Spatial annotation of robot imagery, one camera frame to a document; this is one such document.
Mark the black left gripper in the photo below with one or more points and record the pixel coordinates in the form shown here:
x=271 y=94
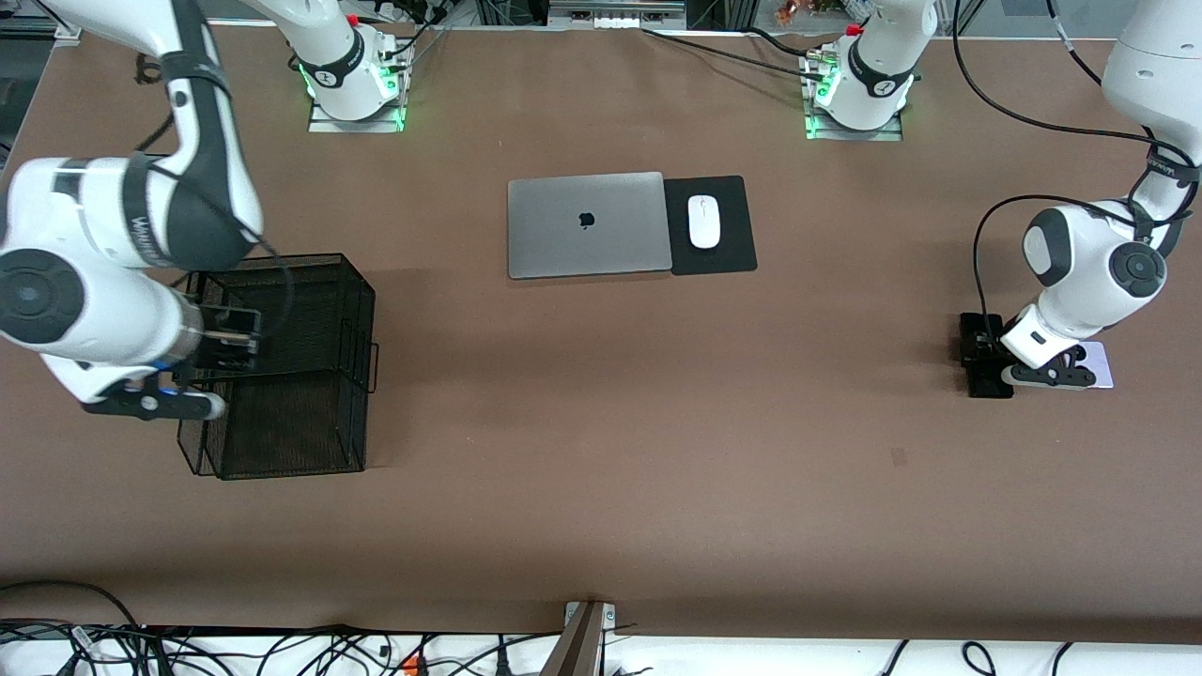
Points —
x=982 y=351

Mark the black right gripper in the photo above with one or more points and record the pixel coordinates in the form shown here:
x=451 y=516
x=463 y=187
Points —
x=222 y=336

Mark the small black flip phone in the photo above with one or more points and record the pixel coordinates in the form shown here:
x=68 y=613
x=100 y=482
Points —
x=242 y=317

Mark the tall black smartphone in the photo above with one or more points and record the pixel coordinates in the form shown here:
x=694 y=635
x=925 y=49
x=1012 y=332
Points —
x=991 y=383

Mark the lilac flip phone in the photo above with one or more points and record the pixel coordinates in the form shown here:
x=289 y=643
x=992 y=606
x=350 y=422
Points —
x=1101 y=362

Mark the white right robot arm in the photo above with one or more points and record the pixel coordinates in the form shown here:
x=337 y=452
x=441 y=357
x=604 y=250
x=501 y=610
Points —
x=94 y=310

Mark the black mouse pad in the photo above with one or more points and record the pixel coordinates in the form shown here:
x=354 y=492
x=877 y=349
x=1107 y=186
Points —
x=734 y=255

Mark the white computer mouse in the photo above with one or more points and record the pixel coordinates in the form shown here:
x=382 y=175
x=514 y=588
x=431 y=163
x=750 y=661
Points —
x=704 y=225

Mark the silver closed laptop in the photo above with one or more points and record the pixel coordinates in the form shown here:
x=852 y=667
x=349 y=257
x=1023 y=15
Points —
x=582 y=249

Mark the grey power strip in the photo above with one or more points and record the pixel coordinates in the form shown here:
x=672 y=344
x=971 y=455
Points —
x=615 y=11

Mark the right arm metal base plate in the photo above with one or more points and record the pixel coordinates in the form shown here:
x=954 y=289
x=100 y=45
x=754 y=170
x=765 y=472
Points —
x=357 y=127

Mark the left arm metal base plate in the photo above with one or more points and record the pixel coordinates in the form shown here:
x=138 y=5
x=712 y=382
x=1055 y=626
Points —
x=855 y=136

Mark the aluminium frame corner bracket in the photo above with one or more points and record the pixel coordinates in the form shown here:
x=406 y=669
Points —
x=70 y=32

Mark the aluminium camera mount pole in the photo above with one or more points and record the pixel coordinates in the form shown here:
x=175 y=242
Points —
x=577 y=648

